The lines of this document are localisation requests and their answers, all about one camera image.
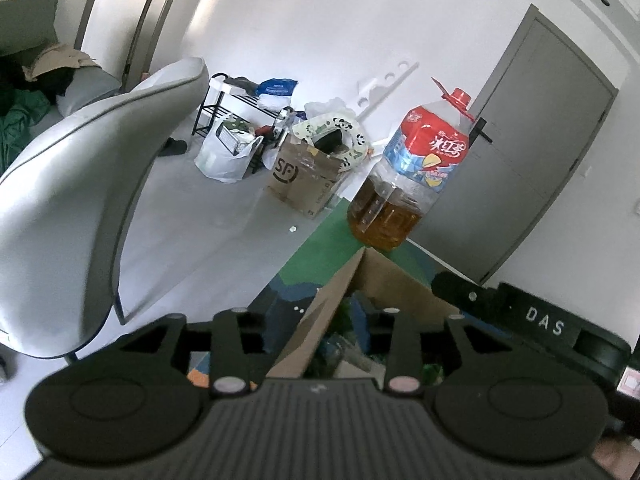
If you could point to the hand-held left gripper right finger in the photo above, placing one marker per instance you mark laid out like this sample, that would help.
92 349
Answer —
362 325

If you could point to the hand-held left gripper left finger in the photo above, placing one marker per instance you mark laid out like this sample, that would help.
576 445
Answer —
252 332

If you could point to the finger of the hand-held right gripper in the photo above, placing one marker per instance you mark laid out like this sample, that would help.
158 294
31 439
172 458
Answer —
465 295

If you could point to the brown cardboard box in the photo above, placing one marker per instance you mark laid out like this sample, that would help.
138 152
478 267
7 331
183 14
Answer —
320 320

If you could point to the green snack packet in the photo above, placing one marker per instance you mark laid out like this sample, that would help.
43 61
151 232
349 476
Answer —
433 374

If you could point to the cartoon printed table mat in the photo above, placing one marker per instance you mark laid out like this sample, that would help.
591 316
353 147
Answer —
320 255

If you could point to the closed grey door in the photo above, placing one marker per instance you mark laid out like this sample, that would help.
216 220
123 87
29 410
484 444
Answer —
525 160

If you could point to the large tea bottle red cap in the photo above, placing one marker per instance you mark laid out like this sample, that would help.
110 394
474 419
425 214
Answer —
425 150

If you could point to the printed cardboard shipping box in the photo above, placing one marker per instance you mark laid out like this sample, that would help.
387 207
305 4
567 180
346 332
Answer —
300 180

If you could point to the white plastic shopping bag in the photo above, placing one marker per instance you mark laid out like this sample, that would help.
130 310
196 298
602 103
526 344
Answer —
220 160

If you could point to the dark slippers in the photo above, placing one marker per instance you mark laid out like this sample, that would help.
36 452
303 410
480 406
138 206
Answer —
174 147

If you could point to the black shoe rack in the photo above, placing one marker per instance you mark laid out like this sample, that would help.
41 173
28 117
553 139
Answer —
220 105

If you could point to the blue plastic bag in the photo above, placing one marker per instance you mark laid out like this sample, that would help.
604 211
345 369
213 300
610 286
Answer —
276 87

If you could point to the dark cloth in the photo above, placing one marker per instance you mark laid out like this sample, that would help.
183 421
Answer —
242 82

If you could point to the grey sofa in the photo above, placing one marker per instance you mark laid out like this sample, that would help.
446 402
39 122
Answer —
90 90

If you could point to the green cloth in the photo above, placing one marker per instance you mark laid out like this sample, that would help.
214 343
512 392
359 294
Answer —
20 120

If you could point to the beige cloth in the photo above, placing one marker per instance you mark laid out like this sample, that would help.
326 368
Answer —
60 57

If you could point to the open grey door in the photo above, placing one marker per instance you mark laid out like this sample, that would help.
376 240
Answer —
150 10

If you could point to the white wall hook rack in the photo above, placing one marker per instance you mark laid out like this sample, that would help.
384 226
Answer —
385 82

